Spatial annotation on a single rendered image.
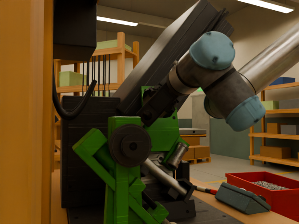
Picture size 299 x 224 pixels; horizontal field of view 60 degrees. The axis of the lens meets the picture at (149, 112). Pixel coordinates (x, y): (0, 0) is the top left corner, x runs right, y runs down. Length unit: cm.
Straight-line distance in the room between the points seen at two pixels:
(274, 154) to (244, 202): 620
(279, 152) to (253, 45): 323
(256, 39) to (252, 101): 780
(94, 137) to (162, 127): 38
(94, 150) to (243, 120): 27
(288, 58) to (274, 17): 738
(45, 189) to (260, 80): 51
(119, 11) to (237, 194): 800
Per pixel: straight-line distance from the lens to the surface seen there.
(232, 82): 50
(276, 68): 67
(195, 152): 715
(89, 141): 46
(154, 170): 73
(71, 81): 390
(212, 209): 84
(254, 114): 51
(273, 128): 696
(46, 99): 50
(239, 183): 119
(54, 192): 113
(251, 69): 66
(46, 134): 50
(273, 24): 803
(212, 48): 49
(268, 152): 710
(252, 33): 847
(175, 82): 57
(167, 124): 81
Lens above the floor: 116
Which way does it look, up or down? 2 degrees up
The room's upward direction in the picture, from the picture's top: straight up
